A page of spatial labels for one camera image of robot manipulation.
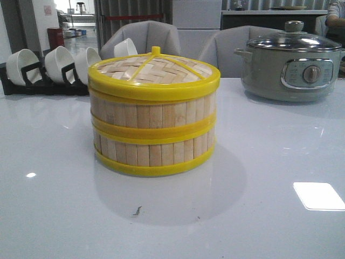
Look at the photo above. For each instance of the bamboo steamer basket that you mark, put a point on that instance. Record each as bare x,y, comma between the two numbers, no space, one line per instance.
147,120
157,159

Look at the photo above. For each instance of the yellow bamboo steamer lid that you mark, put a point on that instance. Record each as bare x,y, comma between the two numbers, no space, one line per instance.
152,78

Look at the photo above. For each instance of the grey chair right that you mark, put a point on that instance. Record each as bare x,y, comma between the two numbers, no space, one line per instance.
219,48

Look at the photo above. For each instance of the grey chair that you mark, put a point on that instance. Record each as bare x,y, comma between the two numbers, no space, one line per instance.
145,35
219,48

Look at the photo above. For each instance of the white bowl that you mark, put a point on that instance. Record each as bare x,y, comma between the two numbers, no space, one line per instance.
55,61
125,48
83,60
16,62

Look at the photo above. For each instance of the grey chair left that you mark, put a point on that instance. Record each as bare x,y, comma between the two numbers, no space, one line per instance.
145,35

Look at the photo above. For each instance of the white cabinet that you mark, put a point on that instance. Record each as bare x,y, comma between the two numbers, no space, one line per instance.
196,21

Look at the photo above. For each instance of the green electric cooking pot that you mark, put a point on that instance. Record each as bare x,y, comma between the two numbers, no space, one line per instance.
289,75

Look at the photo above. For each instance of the black bowl rack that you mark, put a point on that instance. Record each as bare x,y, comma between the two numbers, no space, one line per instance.
71,85

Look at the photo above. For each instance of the dark counter cabinet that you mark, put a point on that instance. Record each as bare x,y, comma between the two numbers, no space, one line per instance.
270,18

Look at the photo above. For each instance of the glass pot lid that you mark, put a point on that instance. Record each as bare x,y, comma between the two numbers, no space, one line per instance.
293,38

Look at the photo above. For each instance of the person in background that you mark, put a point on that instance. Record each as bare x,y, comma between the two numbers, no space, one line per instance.
335,21

